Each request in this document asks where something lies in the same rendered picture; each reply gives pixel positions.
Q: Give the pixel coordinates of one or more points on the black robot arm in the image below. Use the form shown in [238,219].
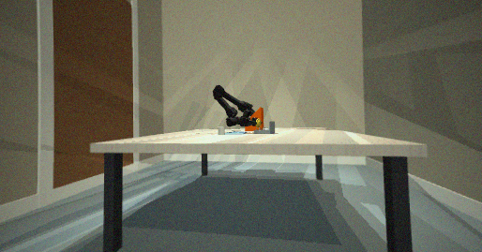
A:
[219,95]

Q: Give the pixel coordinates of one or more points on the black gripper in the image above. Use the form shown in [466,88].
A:
[243,121]

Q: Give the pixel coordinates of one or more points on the grey dish rack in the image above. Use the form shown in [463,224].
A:
[271,129]

